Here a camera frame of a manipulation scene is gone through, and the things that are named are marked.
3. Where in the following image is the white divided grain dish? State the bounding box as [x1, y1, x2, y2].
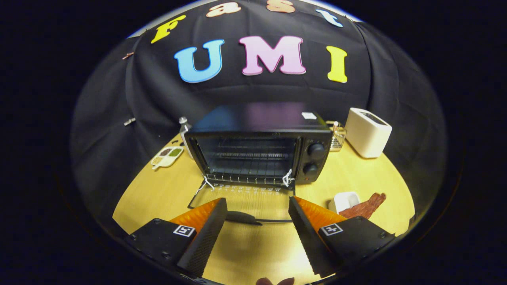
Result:
[151, 146, 185, 171]

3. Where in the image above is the black toaster oven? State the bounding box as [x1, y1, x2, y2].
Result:
[183, 104, 333, 226]

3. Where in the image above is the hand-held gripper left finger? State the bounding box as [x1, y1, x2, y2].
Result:
[124, 198, 229, 279]

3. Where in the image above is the white bread toaster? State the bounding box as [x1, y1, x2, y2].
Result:
[345, 108, 393, 159]

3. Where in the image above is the small white square dish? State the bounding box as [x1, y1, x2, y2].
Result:
[328, 192, 361, 214]

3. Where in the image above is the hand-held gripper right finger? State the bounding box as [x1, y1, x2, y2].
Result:
[288, 196, 396, 278]

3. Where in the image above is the red dried meat strip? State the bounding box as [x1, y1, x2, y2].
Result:
[339, 193, 387, 220]

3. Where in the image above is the clear plastic bottle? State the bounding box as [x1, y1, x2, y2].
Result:
[178, 116, 193, 159]

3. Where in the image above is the clear glass container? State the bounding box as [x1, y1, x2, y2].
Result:
[326, 120, 348, 152]

